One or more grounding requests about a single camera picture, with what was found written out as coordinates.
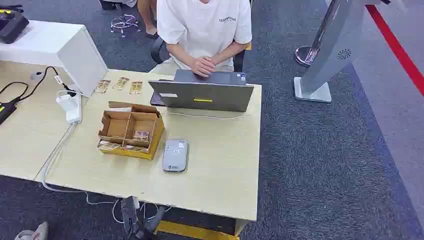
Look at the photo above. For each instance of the person's right hand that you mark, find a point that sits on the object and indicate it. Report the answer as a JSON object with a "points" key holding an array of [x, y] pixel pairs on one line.
{"points": [[200, 68]]}

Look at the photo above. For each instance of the person's left hand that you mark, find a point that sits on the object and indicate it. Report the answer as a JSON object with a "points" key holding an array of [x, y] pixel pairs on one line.
{"points": [[208, 60]]}

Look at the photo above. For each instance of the grey laptop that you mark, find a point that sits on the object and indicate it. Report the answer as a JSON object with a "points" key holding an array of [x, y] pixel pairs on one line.
{"points": [[205, 96]]}

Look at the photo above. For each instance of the person in white shirt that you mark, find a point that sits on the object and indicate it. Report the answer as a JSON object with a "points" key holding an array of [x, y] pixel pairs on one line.
{"points": [[202, 26]]}

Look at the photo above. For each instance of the gold framed card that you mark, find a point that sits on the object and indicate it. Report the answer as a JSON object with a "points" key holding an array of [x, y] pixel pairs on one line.
{"points": [[121, 83], [136, 87], [102, 86]]}

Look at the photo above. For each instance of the card standing in box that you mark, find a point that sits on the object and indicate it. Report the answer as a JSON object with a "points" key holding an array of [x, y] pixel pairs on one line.
{"points": [[141, 136]]}

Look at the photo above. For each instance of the grey card reader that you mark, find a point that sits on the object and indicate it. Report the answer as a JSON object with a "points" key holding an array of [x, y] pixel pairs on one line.
{"points": [[175, 155]]}

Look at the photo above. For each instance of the wooden card box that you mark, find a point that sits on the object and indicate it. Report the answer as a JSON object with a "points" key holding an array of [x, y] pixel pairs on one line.
{"points": [[132, 130]]}

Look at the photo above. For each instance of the card with dark print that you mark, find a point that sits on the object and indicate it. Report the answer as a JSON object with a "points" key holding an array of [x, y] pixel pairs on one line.
{"points": [[134, 148]]}

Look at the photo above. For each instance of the card with pale print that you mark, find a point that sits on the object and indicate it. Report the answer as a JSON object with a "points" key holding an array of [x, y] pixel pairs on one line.
{"points": [[107, 145]]}

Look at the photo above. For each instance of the grey kiosk stand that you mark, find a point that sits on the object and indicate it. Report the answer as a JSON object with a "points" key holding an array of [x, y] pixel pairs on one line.
{"points": [[331, 53]]}

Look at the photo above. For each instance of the white power strip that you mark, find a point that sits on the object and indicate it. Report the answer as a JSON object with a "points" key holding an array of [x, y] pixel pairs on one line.
{"points": [[73, 109]]}

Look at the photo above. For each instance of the white cabinet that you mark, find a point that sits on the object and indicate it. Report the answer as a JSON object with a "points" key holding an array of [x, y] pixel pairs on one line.
{"points": [[66, 49]]}

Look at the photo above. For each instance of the black case with yellow label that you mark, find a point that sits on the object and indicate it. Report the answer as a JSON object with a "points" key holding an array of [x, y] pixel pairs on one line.
{"points": [[11, 26]]}

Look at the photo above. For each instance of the black charger with yellow mark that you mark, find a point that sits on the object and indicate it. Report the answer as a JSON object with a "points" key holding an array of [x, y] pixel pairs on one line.
{"points": [[6, 111]]}

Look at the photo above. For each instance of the pale shoe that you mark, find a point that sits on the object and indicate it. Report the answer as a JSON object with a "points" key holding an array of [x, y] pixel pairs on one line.
{"points": [[34, 233]]}

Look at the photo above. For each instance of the silver stanchion post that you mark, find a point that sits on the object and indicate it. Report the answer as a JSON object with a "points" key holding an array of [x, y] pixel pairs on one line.
{"points": [[314, 39]]}

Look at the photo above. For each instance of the yellow desk frame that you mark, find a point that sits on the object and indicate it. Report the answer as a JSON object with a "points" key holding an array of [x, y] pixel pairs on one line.
{"points": [[195, 231]]}

